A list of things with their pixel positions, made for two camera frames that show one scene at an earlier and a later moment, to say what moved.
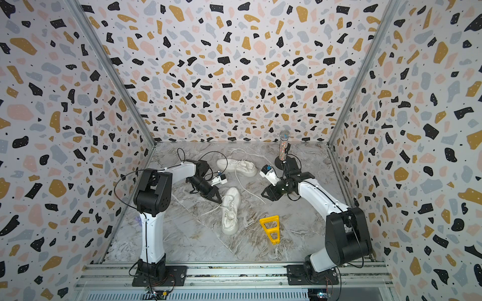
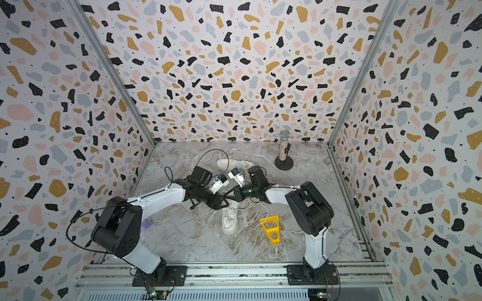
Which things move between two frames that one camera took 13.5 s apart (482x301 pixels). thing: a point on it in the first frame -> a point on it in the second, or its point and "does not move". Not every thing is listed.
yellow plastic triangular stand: (272, 230) does not move
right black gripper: (271, 192) -> (237, 194)
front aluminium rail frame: (236, 281) does not move
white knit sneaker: (230, 211) does not move
